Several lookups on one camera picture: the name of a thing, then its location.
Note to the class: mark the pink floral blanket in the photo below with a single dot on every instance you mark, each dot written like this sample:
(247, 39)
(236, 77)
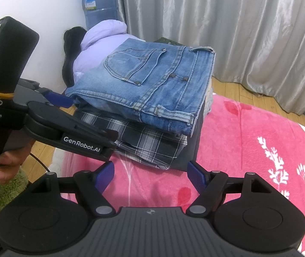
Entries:
(248, 152)

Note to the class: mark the person's left hand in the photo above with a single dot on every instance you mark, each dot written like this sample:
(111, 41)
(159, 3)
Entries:
(11, 160)

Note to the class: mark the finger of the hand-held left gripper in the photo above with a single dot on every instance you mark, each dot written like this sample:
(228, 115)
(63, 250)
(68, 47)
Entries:
(69, 136)
(60, 99)

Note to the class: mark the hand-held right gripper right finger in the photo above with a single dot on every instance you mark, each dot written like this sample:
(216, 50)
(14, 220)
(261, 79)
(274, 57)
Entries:
(195, 178)

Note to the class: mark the lavender puffer jacket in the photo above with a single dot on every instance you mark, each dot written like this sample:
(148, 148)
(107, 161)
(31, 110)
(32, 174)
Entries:
(98, 45)

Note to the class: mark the black folded garment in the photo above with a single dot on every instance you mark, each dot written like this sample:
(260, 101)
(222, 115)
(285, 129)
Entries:
(190, 155)

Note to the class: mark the grey curtain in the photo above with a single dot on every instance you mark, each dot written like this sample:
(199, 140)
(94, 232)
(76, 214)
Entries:
(222, 26)

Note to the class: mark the grey plaid shirt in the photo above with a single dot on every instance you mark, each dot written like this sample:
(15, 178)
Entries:
(141, 142)

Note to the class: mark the blue denim jeans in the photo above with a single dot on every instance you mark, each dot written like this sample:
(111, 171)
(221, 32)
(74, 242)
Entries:
(147, 85)

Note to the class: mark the dark green box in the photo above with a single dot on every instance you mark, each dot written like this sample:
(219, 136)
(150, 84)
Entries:
(168, 41)

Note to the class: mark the grey cloth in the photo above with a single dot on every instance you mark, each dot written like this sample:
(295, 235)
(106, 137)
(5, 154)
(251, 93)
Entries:
(208, 101)

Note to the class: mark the green fuzzy cloth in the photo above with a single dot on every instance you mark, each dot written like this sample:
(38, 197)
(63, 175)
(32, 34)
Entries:
(5, 195)

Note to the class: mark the blue water jug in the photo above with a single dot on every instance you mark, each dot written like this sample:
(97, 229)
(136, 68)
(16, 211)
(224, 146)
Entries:
(100, 5)

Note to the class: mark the black furry cloth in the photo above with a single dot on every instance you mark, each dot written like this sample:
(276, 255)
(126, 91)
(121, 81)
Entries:
(69, 59)

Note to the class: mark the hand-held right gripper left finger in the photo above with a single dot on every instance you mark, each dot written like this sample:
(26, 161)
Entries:
(105, 178)

